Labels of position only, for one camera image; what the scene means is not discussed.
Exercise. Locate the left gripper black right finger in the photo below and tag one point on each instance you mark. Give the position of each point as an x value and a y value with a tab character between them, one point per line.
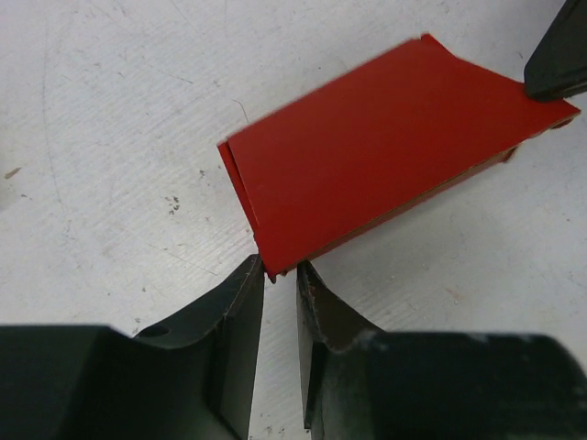
362	382

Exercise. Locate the red paper box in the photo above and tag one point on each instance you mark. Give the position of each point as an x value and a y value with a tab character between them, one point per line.
373	143

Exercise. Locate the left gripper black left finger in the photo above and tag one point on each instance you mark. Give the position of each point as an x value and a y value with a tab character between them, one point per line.
189	376

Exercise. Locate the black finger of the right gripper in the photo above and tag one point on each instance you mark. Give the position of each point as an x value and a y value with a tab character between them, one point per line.
557	67

